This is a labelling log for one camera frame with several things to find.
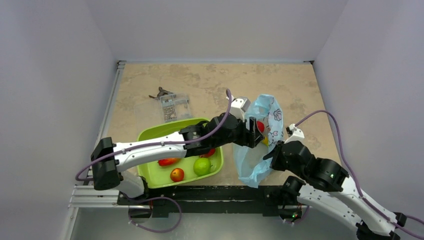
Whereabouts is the yellow fake banana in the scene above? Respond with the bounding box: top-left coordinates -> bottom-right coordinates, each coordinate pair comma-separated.
261,137 -> 269,147

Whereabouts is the red fake apple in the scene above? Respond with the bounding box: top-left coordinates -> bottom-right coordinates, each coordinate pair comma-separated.
199,148 -> 216,158

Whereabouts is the blue printed plastic bag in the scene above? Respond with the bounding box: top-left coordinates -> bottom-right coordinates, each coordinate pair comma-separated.
233,94 -> 284,188

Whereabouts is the green fake apple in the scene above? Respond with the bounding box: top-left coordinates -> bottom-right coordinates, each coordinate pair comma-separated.
193,158 -> 212,177

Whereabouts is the red orange fake pear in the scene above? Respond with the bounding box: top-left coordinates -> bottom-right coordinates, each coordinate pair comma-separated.
169,168 -> 185,183

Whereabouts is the red orange fake fruit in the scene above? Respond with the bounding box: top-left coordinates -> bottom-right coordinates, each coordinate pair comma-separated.
157,158 -> 181,167

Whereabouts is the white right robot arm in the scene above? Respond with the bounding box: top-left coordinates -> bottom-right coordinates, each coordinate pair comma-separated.
263,141 -> 407,240

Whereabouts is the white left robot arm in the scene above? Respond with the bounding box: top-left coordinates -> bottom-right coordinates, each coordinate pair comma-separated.
90,113 -> 264,205

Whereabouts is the clear plastic screw box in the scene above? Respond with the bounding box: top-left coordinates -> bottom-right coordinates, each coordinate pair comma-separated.
159,93 -> 193,123

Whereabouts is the black base bar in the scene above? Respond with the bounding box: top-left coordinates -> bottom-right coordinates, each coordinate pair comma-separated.
117,185 -> 303,221

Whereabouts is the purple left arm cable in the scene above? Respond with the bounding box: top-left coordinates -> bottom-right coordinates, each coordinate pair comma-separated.
75,88 -> 233,233

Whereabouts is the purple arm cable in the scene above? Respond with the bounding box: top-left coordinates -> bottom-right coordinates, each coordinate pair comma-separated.
294,110 -> 424,239
75,88 -> 233,233

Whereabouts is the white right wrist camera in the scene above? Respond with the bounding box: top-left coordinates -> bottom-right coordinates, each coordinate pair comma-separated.
285,123 -> 305,143

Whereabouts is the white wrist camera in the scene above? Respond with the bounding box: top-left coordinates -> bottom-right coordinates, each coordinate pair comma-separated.
229,95 -> 251,121
285,123 -> 305,143

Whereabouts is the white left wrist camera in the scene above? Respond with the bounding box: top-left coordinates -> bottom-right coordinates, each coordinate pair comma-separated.
229,95 -> 251,121

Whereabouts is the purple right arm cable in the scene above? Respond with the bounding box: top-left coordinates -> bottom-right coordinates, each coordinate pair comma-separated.
294,110 -> 424,239

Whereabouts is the aluminium frame rail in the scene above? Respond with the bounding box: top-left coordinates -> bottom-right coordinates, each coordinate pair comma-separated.
68,185 -> 119,208

